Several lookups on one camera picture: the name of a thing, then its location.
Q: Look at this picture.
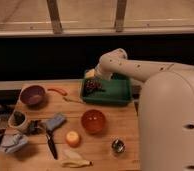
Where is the yellow banana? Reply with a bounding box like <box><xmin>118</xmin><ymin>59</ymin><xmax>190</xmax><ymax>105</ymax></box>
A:
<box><xmin>61</xmin><ymin>149</ymin><xmax>92</xmax><ymax>168</ymax></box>

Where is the light blue crumpled cloth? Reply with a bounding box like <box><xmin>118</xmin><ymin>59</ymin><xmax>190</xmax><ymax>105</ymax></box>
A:
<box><xmin>1</xmin><ymin>133</ymin><xmax>28</xmax><ymax>154</ymax></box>

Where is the yellow apple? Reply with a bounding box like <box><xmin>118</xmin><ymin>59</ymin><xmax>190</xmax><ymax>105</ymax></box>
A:
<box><xmin>66</xmin><ymin>131</ymin><xmax>80</xmax><ymax>147</ymax></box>

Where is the white mug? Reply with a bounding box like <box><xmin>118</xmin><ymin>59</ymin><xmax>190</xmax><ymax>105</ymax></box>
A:
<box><xmin>8</xmin><ymin>111</ymin><xmax>28</xmax><ymax>133</ymax></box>

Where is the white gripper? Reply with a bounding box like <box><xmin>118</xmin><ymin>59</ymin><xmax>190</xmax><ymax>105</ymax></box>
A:
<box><xmin>85</xmin><ymin>64</ymin><xmax>115</xmax><ymax>82</ymax></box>

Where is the dark small object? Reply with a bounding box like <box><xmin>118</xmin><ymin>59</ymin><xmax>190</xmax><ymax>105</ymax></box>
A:
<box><xmin>27</xmin><ymin>120</ymin><xmax>45</xmax><ymax>135</ymax></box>

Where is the green plastic tray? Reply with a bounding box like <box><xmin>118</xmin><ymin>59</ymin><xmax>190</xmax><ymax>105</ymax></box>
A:
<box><xmin>80</xmin><ymin>70</ymin><xmax>132</xmax><ymax>106</ymax></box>

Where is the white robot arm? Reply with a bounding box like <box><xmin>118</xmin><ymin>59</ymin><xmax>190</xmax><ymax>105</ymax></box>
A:
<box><xmin>85</xmin><ymin>48</ymin><xmax>194</xmax><ymax>171</ymax></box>

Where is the small wooden stick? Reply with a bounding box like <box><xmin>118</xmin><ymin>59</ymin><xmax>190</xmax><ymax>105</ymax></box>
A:
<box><xmin>63</xmin><ymin>96</ymin><xmax>83</xmax><ymax>104</ymax></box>

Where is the orange carrot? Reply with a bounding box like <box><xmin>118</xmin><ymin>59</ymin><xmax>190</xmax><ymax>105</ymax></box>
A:
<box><xmin>47</xmin><ymin>88</ymin><xmax>67</xmax><ymax>96</ymax></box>

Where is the orange bowl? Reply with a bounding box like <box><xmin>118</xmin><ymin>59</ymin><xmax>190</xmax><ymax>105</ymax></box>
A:
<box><xmin>81</xmin><ymin>109</ymin><xmax>106</xmax><ymax>134</ymax></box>

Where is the purple bowl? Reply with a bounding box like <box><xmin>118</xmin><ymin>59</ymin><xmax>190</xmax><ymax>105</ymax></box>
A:
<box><xmin>20</xmin><ymin>85</ymin><xmax>46</xmax><ymax>107</ymax></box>

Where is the small metal cup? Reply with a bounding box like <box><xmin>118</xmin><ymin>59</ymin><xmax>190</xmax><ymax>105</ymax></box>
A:
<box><xmin>111</xmin><ymin>139</ymin><xmax>125</xmax><ymax>156</ymax></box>

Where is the dark purple grape bunch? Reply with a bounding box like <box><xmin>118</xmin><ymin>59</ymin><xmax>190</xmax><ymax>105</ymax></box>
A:
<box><xmin>84</xmin><ymin>79</ymin><xmax>103</xmax><ymax>94</ymax></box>

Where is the black handled knife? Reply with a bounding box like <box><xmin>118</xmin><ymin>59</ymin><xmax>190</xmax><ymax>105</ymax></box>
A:
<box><xmin>46</xmin><ymin>132</ymin><xmax>58</xmax><ymax>160</ymax></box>

